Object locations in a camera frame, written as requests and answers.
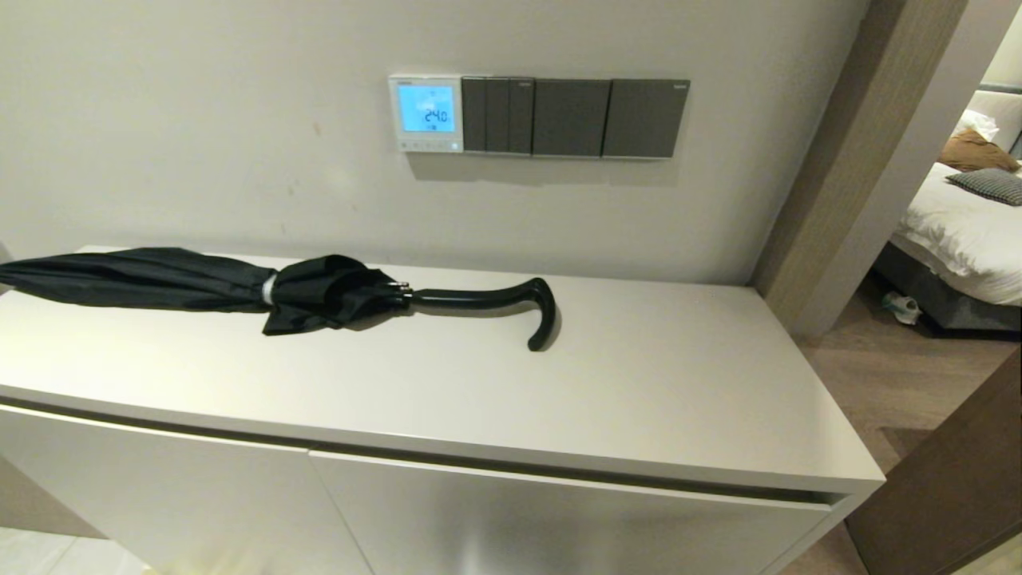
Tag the white wall thermostat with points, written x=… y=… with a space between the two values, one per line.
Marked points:
x=425 y=112

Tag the white sideboard cabinet body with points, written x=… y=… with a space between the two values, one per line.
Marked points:
x=639 y=383

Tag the black folded umbrella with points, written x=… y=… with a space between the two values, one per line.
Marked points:
x=160 y=279

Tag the teal white slipper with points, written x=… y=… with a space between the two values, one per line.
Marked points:
x=902 y=307

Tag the dark grey bed base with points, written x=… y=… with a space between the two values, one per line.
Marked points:
x=950 y=307

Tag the white bed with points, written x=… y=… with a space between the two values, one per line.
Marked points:
x=958 y=231

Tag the brown pillow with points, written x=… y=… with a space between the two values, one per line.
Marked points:
x=974 y=152

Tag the striped grey pillow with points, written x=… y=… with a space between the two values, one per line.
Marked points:
x=990 y=185

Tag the white pillow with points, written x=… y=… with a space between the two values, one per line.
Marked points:
x=978 y=124

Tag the beige padded headboard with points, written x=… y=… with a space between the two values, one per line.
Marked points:
x=1006 y=112

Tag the grey triple rocker switch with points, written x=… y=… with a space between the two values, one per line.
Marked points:
x=497 y=116

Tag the grey single rocker switch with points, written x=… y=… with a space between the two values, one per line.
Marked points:
x=571 y=118
x=645 y=120

